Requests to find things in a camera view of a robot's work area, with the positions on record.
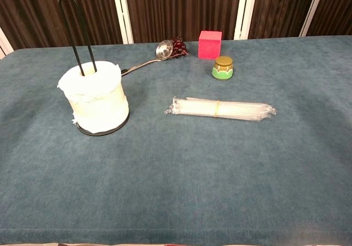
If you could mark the pink red cube block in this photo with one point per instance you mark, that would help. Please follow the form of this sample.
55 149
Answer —
209 45

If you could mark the blue table cloth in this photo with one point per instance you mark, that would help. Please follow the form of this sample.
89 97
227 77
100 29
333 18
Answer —
176 169

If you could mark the bundle of clear plastic straws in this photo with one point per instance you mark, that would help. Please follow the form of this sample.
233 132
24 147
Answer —
236 110

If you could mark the green jar with gold lid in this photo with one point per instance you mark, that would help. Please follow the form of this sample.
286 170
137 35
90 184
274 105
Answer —
223 70

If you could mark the white partition post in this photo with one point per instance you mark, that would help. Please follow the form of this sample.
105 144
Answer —
4 45
312 10
245 9
122 10

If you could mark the yellow rubber band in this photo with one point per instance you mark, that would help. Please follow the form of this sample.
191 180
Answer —
217 109

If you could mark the white paper towel roll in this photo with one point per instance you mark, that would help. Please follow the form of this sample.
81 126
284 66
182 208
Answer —
96 100

